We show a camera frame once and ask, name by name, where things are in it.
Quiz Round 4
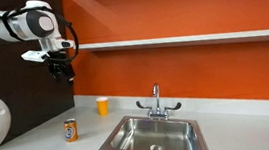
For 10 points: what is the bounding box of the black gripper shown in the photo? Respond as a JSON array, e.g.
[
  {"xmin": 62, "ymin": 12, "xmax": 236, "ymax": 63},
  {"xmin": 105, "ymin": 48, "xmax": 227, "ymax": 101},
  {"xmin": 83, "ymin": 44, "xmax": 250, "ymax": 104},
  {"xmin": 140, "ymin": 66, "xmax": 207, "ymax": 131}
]
[{"xmin": 45, "ymin": 49, "xmax": 77, "ymax": 89}]

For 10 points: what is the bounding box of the orange Fanta soda can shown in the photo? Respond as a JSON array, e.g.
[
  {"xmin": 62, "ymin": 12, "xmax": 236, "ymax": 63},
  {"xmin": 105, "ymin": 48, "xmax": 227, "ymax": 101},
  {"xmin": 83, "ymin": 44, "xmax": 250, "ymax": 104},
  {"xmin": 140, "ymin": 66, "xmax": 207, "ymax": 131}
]
[{"xmin": 62, "ymin": 117, "xmax": 80, "ymax": 144}]

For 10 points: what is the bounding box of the dark brown cabinet panel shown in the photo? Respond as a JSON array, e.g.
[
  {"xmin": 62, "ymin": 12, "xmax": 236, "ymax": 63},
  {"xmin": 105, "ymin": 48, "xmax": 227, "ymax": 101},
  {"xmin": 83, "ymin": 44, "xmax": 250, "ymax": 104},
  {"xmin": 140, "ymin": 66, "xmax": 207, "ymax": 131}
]
[{"xmin": 0, "ymin": 0, "xmax": 80, "ymax": 144}]

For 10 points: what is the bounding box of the yellow paper cup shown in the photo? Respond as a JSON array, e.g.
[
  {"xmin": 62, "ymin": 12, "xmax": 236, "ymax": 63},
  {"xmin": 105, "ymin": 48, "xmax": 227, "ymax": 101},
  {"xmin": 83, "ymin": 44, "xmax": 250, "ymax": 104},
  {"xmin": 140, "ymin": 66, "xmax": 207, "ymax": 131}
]
[{"xmin": 95, "ymin": 96, "xmax": 111, "ymax": 118}]

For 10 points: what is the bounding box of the stainless steel sink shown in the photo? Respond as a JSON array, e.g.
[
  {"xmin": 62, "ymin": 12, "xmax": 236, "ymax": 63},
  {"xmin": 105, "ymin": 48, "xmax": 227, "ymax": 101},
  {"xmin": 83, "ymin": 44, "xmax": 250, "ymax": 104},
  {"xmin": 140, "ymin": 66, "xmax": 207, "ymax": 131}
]
[{"xmin": 95, "ymin": 107, "xmax": 212, "ymax": 150}]

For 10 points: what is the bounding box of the white counter backsplash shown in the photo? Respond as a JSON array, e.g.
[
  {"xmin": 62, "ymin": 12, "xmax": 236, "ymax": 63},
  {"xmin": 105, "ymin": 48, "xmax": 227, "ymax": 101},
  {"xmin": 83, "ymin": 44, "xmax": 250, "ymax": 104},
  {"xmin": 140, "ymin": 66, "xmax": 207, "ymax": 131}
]
[{"xmin": 72, "ymin": 74, "xmax": 269, "ymax": 141}]

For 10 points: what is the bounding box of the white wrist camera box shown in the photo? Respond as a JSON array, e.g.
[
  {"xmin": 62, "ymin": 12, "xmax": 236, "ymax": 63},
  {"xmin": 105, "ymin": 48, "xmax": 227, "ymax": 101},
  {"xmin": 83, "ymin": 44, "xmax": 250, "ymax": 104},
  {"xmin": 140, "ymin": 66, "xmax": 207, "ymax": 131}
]
[{"xmin": 20, "ymin": 48, "xmax": 52, "ymax": 66}]

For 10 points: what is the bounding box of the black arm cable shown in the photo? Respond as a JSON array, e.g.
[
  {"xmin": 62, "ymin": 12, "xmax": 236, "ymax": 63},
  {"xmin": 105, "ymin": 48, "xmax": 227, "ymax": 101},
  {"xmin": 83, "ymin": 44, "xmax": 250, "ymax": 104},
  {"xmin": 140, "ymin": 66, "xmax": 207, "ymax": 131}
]
[{"xmin": 0, "ymin": 1, "xmax": 82, "ymax": 69}]

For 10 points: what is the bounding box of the chrome faucet with black handles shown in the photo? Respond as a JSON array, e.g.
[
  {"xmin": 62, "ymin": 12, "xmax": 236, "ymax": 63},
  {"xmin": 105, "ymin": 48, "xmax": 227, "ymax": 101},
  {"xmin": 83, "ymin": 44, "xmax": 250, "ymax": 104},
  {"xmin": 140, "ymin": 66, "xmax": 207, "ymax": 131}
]
[{"xmin": 134, "ymin": 80, "xmax": 184, "ymax": 124}]

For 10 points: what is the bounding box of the white wall shelf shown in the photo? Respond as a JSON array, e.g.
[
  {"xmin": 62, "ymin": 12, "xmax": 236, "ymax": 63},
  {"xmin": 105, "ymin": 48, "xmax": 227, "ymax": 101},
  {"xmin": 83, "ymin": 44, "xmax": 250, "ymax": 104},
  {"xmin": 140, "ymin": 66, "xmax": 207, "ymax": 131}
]
[{"xmin": 76, "ymin": 24, "xmax": 269, "ymax": 62}]

